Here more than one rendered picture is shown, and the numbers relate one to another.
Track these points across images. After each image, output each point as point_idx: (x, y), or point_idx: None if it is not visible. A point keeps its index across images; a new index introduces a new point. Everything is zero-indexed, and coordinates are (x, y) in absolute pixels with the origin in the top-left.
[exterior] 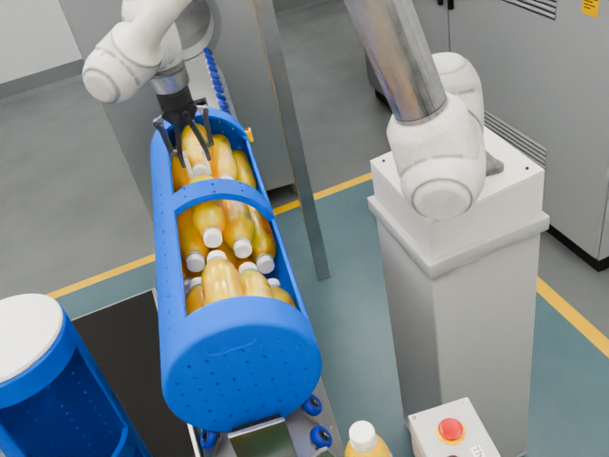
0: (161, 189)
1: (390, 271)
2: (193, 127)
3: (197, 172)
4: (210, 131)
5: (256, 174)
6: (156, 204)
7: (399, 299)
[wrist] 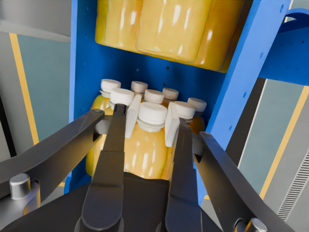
0: (251, 72)
1: (45, 14)
2: (111, 151)
3: (159, 109)
4: (68, 125)
5: (73, 83)
6: (266, 57)
7: (57, 7)
